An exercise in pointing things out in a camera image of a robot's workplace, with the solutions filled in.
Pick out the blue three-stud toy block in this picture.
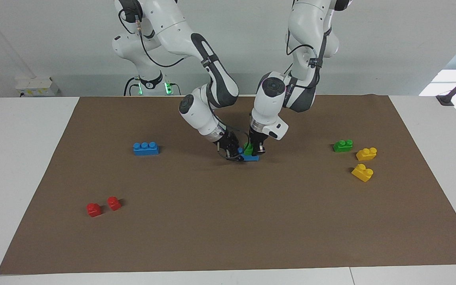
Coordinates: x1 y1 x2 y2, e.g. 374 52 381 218
133 142 160 156
237 148 260 162

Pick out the yellow two-stud toy block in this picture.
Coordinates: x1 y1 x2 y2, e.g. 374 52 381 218
351 163 374 182
355 147 378 161

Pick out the brown paper table mat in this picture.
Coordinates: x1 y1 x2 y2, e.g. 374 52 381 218
0 94 456 275

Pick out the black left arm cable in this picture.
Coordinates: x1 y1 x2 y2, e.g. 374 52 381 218
286 22 324 88

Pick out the black right base cable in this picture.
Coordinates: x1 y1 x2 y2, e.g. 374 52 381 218
123 76 138 97

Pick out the white wall socket box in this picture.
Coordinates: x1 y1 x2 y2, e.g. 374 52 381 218
15 77 60 97

